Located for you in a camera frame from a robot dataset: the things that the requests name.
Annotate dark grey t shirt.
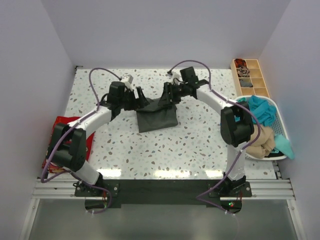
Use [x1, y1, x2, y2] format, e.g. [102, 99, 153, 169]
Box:
[135, 98, 178, 133]

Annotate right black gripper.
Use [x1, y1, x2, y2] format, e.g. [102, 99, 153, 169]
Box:
[158, 82, 189, 107]

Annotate patterned rolled socks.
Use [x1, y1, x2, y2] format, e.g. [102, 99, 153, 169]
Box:
[237, 67, 251, 78]

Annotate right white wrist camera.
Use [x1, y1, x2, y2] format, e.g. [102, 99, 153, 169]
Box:
[167, 71, 180, 85]

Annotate grey rolled socks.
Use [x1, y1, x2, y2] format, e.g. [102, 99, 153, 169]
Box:
[239, 78, 253, 88]

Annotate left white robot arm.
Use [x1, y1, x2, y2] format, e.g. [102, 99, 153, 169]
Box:
[41, 81, 149, 196]

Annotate red black rolled socks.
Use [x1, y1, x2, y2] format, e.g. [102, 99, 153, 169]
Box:
[234, 58, 248, 68]

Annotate aluminium rail frame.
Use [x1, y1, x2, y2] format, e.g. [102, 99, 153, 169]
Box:
[18, 176, 82, 240]

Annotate wooden compartment organizer box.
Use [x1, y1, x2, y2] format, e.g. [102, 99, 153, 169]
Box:
[230, 58, 270, 98]

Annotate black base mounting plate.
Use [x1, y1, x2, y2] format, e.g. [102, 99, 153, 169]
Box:
[73, 178, 252, 213]

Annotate white perforated laundry basket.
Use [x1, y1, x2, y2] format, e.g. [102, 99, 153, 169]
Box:
[245, 96, 289, 161]

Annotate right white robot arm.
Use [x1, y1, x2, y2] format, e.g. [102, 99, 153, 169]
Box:
[158, 67, 254, 197]

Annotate teal t shirt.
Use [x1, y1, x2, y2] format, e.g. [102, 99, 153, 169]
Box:
[236, 95, 295, 160]

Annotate beige t shirt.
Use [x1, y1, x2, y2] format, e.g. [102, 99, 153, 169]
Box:
[246, 125, 276, 159]

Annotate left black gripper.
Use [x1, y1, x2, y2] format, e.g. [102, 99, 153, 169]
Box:
[118, 87, 150, 112]

